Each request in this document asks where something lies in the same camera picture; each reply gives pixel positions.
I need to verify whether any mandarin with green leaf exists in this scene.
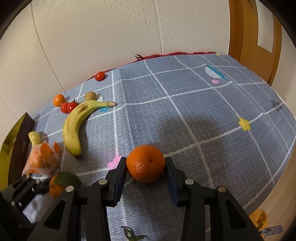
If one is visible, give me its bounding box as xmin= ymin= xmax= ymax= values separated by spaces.
xmin=49 ymin=172 xmax=82 ymax=199

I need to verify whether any plastic bag of orange snacks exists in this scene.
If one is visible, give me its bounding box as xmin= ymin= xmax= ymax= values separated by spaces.
xmin=22 ymin=142 xmax=60 ymax=176

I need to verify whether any large orange mandarin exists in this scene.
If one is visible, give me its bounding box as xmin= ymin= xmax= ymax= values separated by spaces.
xmin=126 ymin=145 xmax=166 ymax=184

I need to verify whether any yellow banana with long stem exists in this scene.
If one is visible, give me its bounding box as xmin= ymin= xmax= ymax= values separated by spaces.
xmin=62 ymin=100 xmax=117 ymax=159

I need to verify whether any red cherry tomato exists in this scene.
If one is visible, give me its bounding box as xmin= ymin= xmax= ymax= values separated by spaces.
xmin=94 ymin=71 xmax=106 ymax=81
xmin=67 ymin=101 xmax=79 ymax=113
xmin=60 ymin=102 xmax=69 ymax=114

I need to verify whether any small brown longan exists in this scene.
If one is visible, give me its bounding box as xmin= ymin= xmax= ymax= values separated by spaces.
xmin=84 ymin=91 xmax=97 ymax=101

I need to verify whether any gold tin tray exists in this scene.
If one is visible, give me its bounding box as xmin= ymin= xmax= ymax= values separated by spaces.
xmin=0 ymin=113 xmax=35 ymax=190

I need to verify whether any blue checked tablecloth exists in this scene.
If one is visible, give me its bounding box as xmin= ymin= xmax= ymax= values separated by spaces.
xmin=21 ymin=53 xmax=296 ymax=241

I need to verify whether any small orange kumquat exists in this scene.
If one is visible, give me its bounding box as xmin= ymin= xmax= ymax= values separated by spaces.
xmin=53 ymin=94 xmax=65 ymax=107

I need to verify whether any black binder clip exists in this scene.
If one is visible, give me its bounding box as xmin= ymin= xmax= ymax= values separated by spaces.
xmin=135 ymin=54 xmax=144 ymax=60

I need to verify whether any red cloth under tablecloth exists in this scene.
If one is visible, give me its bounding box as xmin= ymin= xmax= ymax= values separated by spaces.
xmin=90 ymin=54 xmax=215 ymax=84

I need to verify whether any wooden door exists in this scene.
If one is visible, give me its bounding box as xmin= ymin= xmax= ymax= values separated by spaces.
xmin=228 ymin=1 xmax=282 ymax=85

